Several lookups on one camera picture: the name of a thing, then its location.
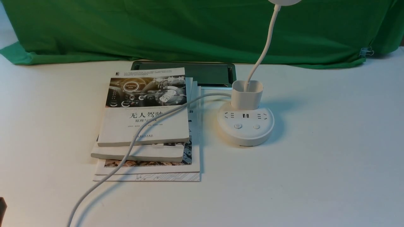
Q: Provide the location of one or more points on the white desk lamp with sockets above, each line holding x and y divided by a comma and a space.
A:
243, 121

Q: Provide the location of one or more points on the black tablet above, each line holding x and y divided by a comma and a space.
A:
206, 74

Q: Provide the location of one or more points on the bottom book with circuit pattern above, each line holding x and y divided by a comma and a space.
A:
151, 177

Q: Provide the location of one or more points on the top book with car cover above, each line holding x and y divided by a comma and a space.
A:
135, 107

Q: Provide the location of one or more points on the green backdrop cloth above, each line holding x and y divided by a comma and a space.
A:
315, 34

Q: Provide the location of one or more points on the metal binder clip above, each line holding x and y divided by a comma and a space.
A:
366, 51

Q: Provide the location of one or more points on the dark object at left edge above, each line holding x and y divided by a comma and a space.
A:
3, 207

